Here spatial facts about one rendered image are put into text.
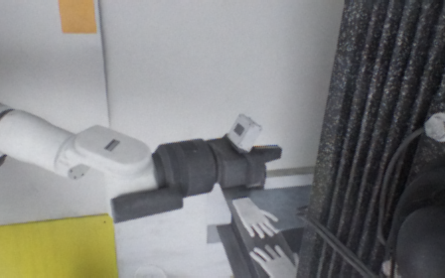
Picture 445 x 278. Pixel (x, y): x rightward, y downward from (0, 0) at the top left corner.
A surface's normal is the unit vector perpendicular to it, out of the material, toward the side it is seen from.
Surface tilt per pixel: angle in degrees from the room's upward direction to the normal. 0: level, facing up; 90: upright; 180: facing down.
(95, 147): 15
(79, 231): 87
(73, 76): 90
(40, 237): 87
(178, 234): 90
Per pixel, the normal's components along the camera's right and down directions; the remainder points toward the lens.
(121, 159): 0.15, -0.76
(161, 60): 0.24, 0.44
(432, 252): -0.91, 0.14
